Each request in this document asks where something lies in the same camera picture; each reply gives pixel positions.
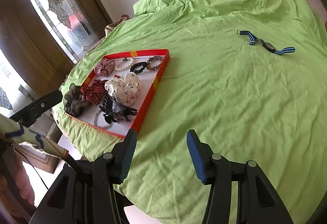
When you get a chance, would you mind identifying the red white checked scrunchie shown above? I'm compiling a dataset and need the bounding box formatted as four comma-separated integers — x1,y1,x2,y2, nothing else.
94,58,115,77

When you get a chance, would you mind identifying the black hair tie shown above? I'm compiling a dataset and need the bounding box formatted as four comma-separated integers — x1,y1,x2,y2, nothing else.
130,61,149,75

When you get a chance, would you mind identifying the black cable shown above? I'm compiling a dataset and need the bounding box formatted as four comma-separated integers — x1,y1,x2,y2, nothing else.
14,144,49,190

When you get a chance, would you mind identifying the grey green scrunchie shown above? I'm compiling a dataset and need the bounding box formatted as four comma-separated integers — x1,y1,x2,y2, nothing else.
63,83,89,117

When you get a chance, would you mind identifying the green bed sheet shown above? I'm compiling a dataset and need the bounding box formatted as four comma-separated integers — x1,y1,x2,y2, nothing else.
60,0,326,223

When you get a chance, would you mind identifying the leopard print hair tie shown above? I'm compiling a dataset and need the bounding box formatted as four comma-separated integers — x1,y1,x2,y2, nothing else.
146,55,164,71

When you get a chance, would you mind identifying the red rimmed white tray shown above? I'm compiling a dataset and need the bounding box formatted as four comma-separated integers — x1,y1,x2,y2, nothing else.
64,49,170,138

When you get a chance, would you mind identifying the white pearl bracelet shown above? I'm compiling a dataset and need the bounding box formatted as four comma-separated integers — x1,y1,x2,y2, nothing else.
114,56,134,72

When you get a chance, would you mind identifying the left hand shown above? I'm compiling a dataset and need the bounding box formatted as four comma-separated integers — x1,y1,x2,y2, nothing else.
1,152,35,211

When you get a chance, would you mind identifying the stained glass door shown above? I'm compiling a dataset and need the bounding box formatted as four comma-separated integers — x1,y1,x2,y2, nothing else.
30,0,99,64

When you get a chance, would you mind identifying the white patterned scrunchie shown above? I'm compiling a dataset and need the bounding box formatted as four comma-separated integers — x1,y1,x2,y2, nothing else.
105,72,141,107

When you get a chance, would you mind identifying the black hair claw clip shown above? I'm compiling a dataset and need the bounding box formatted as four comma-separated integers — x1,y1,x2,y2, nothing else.
99,93,138,124

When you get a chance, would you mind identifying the red polka dot scrunchie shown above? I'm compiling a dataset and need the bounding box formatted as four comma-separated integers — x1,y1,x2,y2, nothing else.
80,80,106,105

